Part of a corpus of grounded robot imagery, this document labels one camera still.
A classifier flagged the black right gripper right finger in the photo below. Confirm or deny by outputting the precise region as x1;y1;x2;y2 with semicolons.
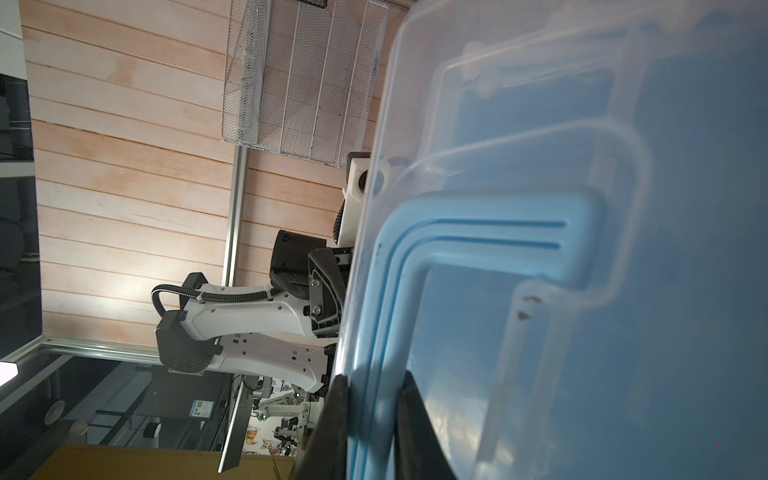
395;371;457;480

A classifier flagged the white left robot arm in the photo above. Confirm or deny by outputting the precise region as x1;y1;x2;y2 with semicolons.
151;230;354;396

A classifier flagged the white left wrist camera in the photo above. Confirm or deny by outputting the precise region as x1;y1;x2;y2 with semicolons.
333;152;390;248

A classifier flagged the blue clear-lid tool box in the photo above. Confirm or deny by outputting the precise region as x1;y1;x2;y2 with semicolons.
336;1;767;479

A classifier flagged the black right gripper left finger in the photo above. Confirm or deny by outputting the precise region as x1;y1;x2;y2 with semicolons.
291;375;350;480

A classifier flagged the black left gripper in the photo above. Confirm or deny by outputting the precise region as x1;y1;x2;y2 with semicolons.
269;230;351;338

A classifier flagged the white wire mesh shelf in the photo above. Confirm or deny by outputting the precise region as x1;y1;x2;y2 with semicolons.
221;0;390;169

